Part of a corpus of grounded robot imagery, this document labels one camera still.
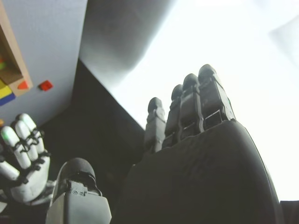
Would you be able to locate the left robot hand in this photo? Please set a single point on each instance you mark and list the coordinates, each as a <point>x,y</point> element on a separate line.
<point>198,175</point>

